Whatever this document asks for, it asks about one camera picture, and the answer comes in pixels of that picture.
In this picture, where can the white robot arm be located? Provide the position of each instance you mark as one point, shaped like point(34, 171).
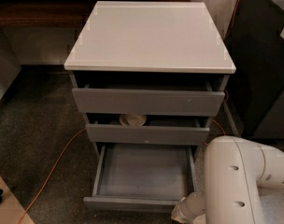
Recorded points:
point(237, 173)

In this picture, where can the grey drawer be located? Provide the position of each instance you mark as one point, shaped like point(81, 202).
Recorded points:
point(148, 102)
point(143, 178)
point(157, 130)

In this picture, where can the grey bottom drawer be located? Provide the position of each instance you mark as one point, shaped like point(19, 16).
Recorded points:
point(143, 178)

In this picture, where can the light wooden board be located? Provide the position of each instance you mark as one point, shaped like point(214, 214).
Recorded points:
point(10, 208)

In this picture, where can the grey middle drawer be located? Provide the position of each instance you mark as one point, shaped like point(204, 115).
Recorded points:
point(157, 130)

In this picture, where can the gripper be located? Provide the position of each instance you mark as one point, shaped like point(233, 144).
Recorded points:
point(181, 209)

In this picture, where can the brown wooden shelf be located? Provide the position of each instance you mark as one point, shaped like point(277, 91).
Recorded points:
point(51, 13)

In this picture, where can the dark cabinet at right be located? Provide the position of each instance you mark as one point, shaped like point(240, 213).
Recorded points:
point(256, 88)

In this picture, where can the grey top drawer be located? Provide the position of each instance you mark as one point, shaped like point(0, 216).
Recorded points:
point(148, 102)

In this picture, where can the beige ceramic bowl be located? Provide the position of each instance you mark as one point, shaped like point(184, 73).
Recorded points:
point(132, 120)

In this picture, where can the grey drawer cabinet white top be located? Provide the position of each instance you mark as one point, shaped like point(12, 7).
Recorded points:
point(168, 46)

